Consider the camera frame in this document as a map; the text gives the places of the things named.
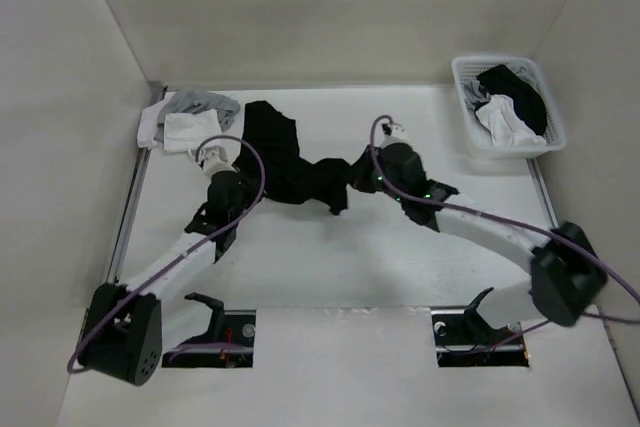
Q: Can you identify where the white tank top in basket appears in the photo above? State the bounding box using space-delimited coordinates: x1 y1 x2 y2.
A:
475 94 547 147

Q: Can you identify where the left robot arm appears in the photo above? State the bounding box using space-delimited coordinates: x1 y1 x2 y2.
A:
67 170 264 386

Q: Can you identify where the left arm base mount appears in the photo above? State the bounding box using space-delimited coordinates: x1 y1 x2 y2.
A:
162 292 257 369

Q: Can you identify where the black tank top in basket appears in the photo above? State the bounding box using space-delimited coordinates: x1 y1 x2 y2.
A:
476 64 548 136

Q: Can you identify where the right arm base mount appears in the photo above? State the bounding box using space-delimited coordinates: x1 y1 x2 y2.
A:
431 288 529 368

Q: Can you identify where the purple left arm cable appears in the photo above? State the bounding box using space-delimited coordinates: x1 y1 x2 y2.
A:
67 134 267 373

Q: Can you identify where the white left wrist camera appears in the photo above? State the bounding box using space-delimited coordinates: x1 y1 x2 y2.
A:
194 145 234 178

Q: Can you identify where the folded grey tank top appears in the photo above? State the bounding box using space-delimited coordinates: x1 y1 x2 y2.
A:
155 89 241 144

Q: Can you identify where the white tank top under stack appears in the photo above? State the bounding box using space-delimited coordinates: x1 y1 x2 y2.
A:
136 100 167 150

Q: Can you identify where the grey tank top in basket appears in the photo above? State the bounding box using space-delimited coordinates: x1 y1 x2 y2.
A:
462 79 491 112

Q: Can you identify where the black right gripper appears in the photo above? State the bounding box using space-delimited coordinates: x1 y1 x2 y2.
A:
342 144 408 203

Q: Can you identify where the white plastic laundry basket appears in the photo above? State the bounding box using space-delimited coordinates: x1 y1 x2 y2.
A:
451 55 567 159

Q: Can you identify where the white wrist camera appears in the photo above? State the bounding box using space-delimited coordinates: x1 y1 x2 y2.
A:
194 145 234 178
379 122 409 148

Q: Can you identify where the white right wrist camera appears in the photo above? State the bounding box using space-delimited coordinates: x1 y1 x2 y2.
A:
379 122 409 148

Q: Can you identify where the left metal table rail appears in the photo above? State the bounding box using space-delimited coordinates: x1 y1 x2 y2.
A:
105 149 150 282

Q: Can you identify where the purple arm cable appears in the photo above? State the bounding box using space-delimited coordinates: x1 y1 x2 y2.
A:
67 134 267 373
368 114 640 323

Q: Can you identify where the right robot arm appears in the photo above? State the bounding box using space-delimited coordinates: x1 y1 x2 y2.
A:
347 143 607 343

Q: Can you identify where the black tank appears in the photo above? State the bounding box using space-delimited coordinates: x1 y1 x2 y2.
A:
476 64 548 136
233 100 376 215

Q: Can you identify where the folded white tank top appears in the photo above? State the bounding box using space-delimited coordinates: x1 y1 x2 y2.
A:
163 110 222 153

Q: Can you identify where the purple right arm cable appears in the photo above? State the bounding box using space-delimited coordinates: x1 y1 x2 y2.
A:
368 114 640 323

